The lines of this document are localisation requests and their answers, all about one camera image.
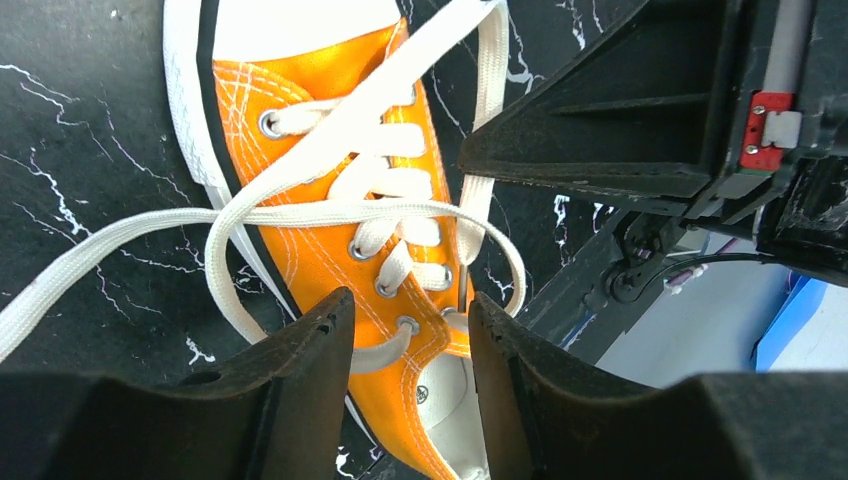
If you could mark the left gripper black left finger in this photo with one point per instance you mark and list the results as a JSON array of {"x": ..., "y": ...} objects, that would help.
[{"x": 273, "y": 411}]

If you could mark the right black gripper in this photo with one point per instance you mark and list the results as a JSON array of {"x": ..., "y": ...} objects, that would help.
[{"x": 641, "y": 117}]

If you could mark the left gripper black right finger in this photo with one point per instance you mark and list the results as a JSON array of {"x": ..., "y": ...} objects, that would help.
[{"x": 548, "y": 415}]

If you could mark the white shoelace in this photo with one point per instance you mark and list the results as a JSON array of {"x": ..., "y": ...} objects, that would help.
[{"x": 327, "y": 136}]

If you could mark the orange canvas sneaker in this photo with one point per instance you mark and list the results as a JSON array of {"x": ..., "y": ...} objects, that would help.
[{"x": 239, "y": 74}]

